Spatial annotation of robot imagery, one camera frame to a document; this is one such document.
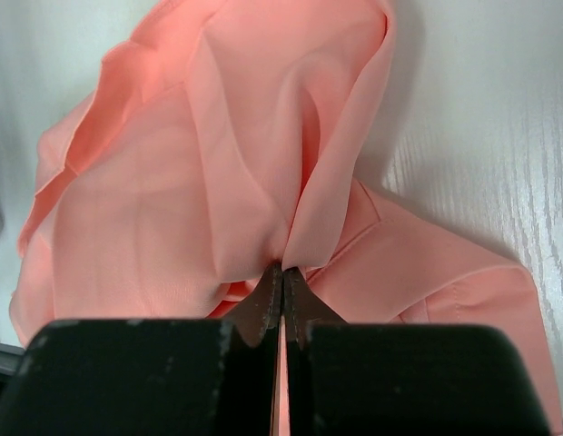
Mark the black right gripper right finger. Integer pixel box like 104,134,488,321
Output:
283,268,550,435

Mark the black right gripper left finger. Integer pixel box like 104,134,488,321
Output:
0,267,282,435

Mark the pink skirt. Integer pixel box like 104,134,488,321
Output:
10,1,563,434

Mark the aluminium table rail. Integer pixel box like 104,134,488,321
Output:
0,343,24,377

